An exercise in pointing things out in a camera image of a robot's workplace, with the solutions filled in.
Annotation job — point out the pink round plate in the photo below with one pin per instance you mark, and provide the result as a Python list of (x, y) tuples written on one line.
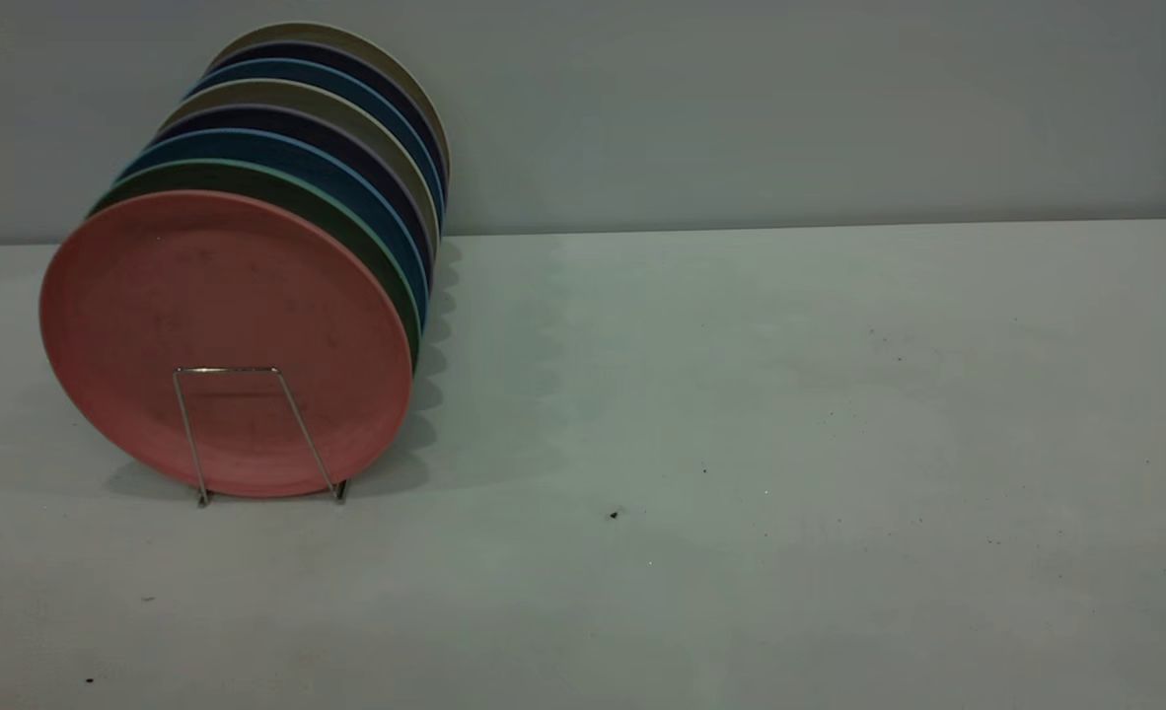
[(228, 325)]

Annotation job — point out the purple round plate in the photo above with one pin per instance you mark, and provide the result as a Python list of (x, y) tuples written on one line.
[(267, 118), (307, 49)]

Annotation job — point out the beige round plate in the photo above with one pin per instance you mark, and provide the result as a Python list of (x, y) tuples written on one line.
[(319, 32), (277, 93)]

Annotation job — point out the blue round plate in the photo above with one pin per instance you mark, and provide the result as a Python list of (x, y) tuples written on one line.
[(248, 145), (287, 69)]

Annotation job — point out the green round plate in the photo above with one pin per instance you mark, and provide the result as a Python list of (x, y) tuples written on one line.
[(238, 176)]

